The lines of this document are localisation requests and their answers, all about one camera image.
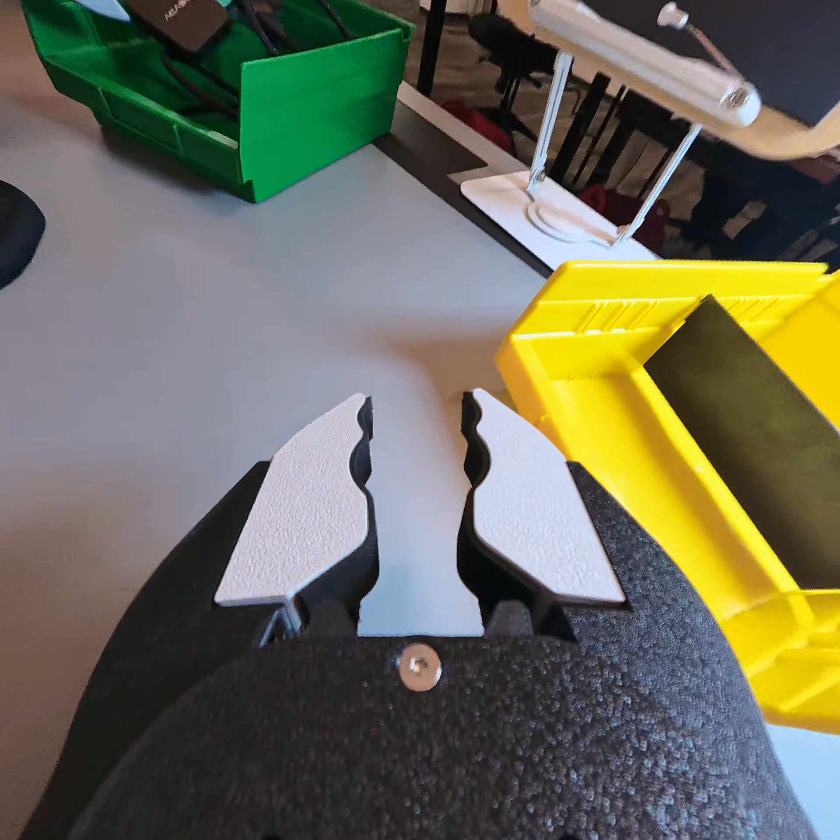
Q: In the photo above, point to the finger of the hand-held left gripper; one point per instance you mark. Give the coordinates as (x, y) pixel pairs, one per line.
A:
(105, 8)

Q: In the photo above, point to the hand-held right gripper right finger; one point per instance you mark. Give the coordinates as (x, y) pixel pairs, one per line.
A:
(531, 518)

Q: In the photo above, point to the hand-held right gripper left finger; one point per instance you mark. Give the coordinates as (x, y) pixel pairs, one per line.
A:
(302, 518)

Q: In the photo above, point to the black hdmi splitter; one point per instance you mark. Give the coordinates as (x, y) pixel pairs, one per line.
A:
(177, 19)

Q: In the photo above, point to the yellow plastic bin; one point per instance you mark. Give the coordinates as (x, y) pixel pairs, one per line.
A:
(590, 426)

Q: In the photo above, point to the green plastic bin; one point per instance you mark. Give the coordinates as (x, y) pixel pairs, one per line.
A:
(308, 111)

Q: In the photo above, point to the black bin divider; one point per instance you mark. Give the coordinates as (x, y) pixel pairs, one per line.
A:
(754, 426)

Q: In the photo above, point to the white board stand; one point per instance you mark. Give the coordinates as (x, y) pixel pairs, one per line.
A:
(499, 197)

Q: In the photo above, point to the black office chair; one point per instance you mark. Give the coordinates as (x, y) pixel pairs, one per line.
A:
(512, 46)

